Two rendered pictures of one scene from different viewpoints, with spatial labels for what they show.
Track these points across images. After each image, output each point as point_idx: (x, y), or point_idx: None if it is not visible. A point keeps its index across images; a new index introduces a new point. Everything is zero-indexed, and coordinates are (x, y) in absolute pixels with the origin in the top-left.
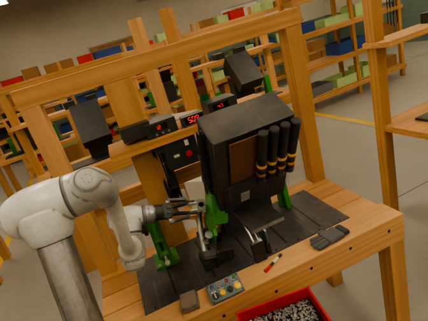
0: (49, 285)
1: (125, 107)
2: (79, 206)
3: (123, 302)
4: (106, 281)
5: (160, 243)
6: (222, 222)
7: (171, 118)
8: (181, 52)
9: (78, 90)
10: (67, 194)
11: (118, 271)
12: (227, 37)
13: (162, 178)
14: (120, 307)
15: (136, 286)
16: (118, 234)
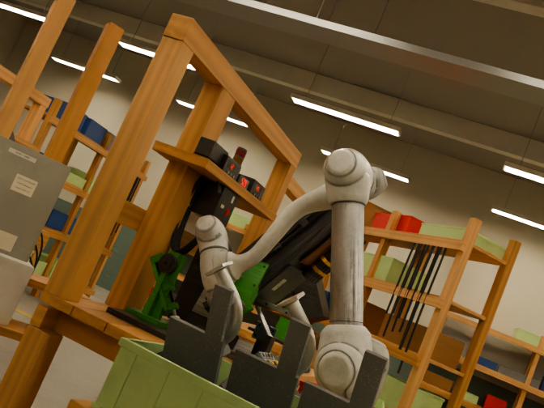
0: (350, 235)
1: (215, 122)
2: (371, 193)
3: (150, 337)
4: (82, 308)
5: (172, 292)
6: (251, 300)
7: (240, 167)
8: (260, 117)
9: (214, 73)
10: (374, 178)
11: (82, 304)
12: (276, 135)
13: (180, 219)
14: (153, 340)
15: (141, 329)
16: (275, 240)
